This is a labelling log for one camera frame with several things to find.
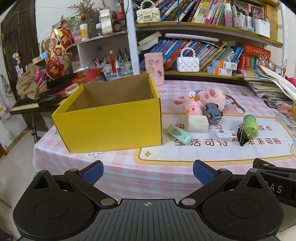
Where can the small white box red stripe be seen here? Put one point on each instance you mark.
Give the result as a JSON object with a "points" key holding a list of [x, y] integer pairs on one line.
{"points": [[225, 134]]}

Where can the black phone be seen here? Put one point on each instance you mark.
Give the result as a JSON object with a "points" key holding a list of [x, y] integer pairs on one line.
{"points": [[270, 103]]}

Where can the black binder clip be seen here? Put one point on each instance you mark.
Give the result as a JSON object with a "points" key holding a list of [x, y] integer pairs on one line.
{"points": [[242, 136]]}

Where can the red foil packaging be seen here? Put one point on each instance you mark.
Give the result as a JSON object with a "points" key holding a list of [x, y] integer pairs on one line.
{"points": [[89, 75]]}

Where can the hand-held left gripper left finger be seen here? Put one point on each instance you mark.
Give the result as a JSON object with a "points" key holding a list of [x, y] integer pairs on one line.
{"points": [[93, 172]]}

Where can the stack of booklets and papers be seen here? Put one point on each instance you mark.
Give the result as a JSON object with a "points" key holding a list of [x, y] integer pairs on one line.
{"points": [[268, 84]]}

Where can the pink plush toy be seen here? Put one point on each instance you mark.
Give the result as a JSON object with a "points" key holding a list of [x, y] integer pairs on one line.
{"points": [[286, 110]]}

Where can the white shelf unit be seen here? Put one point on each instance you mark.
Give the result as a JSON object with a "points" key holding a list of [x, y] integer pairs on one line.
{"points": [[101, 46]]}

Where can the red tassel ornament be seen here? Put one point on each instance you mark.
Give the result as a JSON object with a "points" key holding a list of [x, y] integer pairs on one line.
{"points": [[112, 61]]}

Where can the yellow cardboard box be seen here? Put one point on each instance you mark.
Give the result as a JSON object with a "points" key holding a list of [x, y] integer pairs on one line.
{"points": [[108, 122]]}

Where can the white pen holder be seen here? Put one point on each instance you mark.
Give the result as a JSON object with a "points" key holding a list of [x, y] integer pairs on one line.
{"points": [[261, 29]]}

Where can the grey toy car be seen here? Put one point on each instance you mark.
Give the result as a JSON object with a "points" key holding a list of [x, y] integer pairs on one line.
{"points": [[213, 113]]}

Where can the beige cloth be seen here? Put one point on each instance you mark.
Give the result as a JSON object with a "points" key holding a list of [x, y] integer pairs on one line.
{"points": [[27, 81]]}

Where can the flat stacked books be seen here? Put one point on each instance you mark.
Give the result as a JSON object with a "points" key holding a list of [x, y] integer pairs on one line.
{"points": [[149, 41]]}

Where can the pink cylinder with stickers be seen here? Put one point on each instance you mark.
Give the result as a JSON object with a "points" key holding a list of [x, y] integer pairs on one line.
{"points": [[154, 69]]}

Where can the orange white carton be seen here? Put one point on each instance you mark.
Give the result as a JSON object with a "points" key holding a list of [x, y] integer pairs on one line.
{"points": [[219, 70], [225, 64]]}

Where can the white rolled paper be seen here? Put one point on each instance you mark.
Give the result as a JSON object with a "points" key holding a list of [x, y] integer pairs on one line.
{"points": [[192, 37]]}

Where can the red dictionaries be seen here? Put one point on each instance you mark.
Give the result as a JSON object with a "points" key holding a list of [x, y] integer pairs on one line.
{"points": [[254, 56]]}

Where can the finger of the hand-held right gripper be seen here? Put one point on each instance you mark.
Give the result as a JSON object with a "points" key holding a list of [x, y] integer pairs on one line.
{"points": [[266, 163], [277, 174]]}

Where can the large clear tape roll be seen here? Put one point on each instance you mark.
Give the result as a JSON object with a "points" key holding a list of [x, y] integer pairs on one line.
{"points": [[106, 22]]}

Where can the red gold paper decoration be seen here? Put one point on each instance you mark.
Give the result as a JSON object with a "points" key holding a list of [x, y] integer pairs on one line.
{"points": [[55, 55]]}

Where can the wooden bookshelf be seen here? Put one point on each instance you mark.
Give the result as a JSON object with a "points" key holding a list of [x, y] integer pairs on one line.
{"points": [[208, 30]]}

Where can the row of books under scroll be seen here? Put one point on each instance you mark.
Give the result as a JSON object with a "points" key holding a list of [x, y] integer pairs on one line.
{"points": [[198, 52]]}

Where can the row of books beside pens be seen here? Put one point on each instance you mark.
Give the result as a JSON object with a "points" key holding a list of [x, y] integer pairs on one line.
{"points": [[196, 10]]}

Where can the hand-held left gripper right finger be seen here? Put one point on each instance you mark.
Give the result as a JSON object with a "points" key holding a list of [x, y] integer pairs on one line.
{"points": [[203, 172]]}

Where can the mint green stapler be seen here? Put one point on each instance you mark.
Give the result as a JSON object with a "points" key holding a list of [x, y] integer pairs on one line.
{"points": [[178, 134]]}

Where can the white eraser block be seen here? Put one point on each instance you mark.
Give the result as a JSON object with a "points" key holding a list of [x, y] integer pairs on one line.
{"points": [[197, 124]]}

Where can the green figurine with blue cap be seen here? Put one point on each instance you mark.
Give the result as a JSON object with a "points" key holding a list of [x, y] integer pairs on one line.
{"points": [[251, 125]]}

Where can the red patterned tape roll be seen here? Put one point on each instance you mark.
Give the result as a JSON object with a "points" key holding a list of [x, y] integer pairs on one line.
{"points": [[71, 89]]}

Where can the pink pig plush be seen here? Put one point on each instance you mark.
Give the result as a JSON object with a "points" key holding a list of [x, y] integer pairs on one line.
{"points": [[211, 96]]}

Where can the pink chick plush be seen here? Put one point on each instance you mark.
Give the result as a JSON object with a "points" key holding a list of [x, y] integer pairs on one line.
{"points": [[193, 107]]}

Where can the black electronic keyboard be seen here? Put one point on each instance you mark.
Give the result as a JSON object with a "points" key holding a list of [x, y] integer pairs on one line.
{"points": [[34, 104]]}

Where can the dried flower bouquet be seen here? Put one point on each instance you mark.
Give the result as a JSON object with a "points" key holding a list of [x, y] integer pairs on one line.
{"points": [[86, 9]]}

